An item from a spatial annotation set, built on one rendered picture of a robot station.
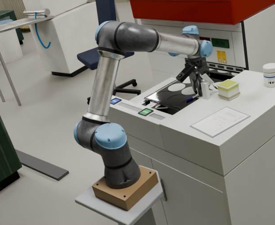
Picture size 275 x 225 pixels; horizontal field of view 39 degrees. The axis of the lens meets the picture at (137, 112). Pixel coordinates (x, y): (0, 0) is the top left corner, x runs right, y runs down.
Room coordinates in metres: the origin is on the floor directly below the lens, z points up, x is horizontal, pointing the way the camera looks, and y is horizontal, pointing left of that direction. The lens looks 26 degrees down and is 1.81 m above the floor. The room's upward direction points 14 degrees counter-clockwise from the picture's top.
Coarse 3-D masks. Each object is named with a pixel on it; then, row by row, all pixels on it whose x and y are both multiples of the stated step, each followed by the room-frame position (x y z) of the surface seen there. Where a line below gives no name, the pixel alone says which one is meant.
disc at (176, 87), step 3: (174, 84) 2.09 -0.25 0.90; (177, 84) 2.08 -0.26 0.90; (180, 84) 2.07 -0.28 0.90; (183, 84) 2.06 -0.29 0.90; (168, 87) 2.07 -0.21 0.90; (171, 87) 2.06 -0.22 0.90; (174, 87) 2.05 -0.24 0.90; (177, 87) 2.03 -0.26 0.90; (180, 87) 2.03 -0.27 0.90; (183, 87) 2.01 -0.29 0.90; (171, 90) 2.02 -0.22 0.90; (174, 90) 2.01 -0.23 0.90; (177, 90) 2.00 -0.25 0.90
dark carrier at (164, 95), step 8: (216, 80) 2.00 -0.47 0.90; (184, 88) 2.00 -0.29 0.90; (152, 96) 2.00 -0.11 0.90; (160, 96) 1.98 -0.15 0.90; (168, 96) 1.95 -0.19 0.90; (176, 96) 1.92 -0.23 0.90; (184, 96) 1.90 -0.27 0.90; (192, 96) 1.87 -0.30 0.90; (176, 104) 1.83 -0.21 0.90; (184, 104) 1.81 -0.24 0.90
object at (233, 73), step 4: (212, 68) 2.08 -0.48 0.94; (216, 68) 2.06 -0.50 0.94; (212, 72) 2.08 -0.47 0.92; (216, 72) 2.05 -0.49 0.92; (220, 72) 2.03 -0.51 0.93; (224, 72) 2.00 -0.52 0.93; (228, 72) 1.98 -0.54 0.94; (232, 72) 1.95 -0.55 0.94; (236, 72) 1.94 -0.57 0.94; (240, 72) 1.93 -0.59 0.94; (232, 76) 1.96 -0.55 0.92
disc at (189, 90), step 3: (189, 87) 1.99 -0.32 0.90; (192, 87) 1.98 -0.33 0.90; (183, 90) 1.98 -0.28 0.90; (186, 90) 1.97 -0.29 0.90; (189, 90) 1.96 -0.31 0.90; (192, 90) 1.95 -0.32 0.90; (183, 93) 1.94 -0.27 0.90; (186, 93) 1.93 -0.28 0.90; (189, 93) 1.92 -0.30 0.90; (192, 93) 1.91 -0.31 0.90
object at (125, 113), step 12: (120, 108) 1.82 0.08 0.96; (132, 108) 1.80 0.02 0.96; (120, 120) 1.83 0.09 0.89; (132, 120) 1.73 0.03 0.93; (144, 120) 1.64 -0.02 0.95; (156, 120) 1.60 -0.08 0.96; (132, 132) 1.76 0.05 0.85; (144, 132) 1.67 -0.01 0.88; (156, 132) 1.58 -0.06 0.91; (156, 144) 1.60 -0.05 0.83
